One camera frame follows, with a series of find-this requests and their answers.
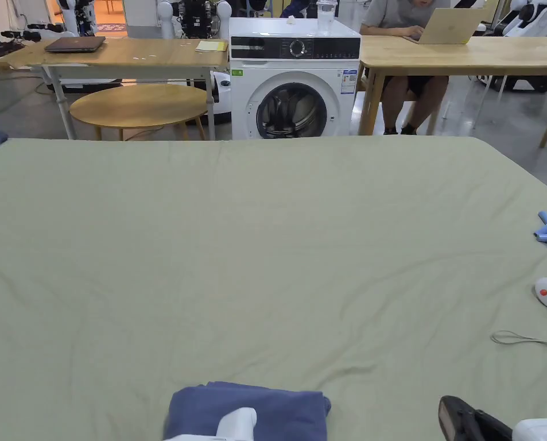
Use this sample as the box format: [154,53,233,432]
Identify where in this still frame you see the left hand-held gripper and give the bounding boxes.
[164,406,258,441]

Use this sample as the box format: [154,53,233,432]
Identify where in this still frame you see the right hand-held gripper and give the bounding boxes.
[438,395,547,441]

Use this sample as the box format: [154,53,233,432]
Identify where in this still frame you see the dark blue shirt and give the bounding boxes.
[162,381,332,441]

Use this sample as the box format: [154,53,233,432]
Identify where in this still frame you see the bed with pale green sheet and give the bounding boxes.
[0,136,547,441]

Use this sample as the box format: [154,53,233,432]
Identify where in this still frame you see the round low wooden table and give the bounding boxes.
[68,83,210,141]

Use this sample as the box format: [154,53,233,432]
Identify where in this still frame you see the white washing machine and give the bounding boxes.
[228,0,363,141]

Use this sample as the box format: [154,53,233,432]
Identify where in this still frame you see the wooden table with gold laptop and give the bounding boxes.
[358,6,547,149]

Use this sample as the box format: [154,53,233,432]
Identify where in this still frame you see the long wooden table with dark laptop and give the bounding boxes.
[0,36,231,141]

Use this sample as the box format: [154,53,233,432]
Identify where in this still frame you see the white and black humanoid robot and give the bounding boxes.
[156,0,234,126]

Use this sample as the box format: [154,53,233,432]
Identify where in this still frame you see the white robot with black base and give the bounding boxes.
[477,0,547,92]

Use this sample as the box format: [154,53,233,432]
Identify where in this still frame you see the grey cord loop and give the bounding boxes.
[490,330,547,347]

